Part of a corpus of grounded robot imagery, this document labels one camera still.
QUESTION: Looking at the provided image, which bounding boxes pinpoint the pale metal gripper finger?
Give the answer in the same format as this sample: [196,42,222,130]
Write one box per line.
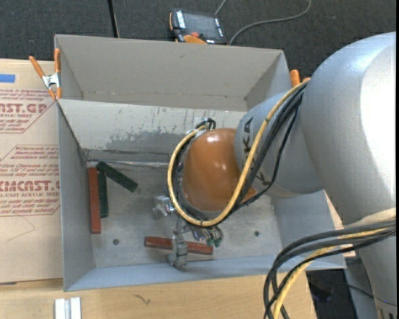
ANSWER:
[172,239,190,258]
[167,253,188,268]

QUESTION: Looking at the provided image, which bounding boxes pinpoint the red-brown flat block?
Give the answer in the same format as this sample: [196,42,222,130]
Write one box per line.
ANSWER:
[144,235,215,257]
[87,166,102,235]

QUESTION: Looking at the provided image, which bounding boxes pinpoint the dark green flat block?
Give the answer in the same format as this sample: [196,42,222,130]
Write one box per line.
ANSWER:
[97,171,110,219]
[96,160,139,194]

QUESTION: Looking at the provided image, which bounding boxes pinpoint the grey metal bin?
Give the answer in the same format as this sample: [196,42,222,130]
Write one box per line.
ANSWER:
[54,34,347,292]

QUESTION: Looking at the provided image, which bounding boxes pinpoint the brown cardboard board, red print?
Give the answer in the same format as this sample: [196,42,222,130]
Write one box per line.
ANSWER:
[0,57,65,287]

